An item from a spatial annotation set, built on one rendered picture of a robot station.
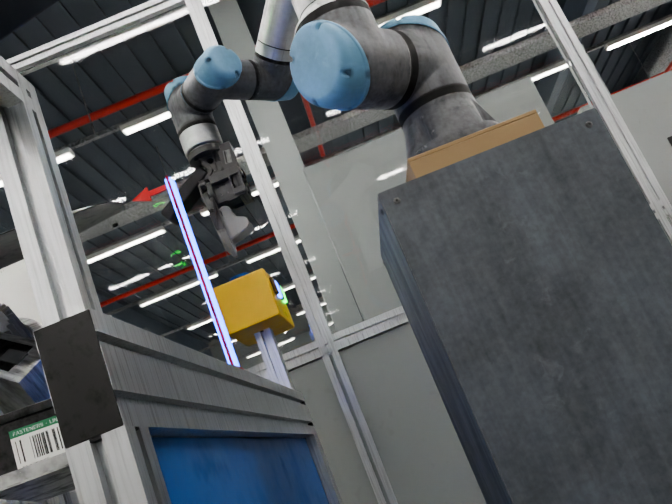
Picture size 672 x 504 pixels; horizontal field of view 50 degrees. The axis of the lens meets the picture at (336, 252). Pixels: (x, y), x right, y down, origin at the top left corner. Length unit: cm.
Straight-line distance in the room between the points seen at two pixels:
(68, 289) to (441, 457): 129
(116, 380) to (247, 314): 78
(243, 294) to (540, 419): 59
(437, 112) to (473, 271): 27
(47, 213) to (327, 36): 56
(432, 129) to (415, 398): 82
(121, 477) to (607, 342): 60
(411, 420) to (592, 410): 86
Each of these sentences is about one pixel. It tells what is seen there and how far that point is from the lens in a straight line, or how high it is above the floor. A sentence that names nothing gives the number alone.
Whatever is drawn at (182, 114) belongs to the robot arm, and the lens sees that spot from 141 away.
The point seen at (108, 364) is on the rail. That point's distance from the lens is 49.
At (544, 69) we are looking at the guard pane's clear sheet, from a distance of 197.
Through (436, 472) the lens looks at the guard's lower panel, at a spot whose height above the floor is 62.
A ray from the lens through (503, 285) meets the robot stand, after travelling 89.
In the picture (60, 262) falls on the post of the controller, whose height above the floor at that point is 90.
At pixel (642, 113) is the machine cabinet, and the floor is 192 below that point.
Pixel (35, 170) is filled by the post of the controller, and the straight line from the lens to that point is 55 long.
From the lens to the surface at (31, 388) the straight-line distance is 108.
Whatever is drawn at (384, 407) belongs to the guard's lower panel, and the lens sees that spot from 170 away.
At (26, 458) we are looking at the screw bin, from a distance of 81.
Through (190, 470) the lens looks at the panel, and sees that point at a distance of 63.
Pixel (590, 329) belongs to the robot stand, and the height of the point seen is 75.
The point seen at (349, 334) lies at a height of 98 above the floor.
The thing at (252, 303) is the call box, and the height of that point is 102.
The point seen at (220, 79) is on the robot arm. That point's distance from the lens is 132.
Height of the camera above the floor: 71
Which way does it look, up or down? 16 degrees up
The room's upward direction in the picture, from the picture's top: 22 degrees counter-clockwise
